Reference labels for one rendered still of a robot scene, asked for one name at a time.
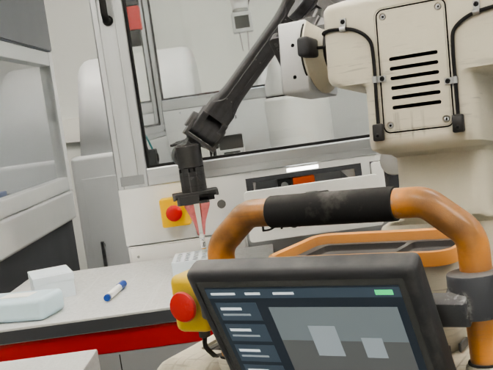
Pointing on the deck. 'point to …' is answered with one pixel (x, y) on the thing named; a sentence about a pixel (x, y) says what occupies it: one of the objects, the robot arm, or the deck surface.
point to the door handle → (105, 13)
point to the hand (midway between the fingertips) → (200, 230)
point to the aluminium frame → (140, 180)
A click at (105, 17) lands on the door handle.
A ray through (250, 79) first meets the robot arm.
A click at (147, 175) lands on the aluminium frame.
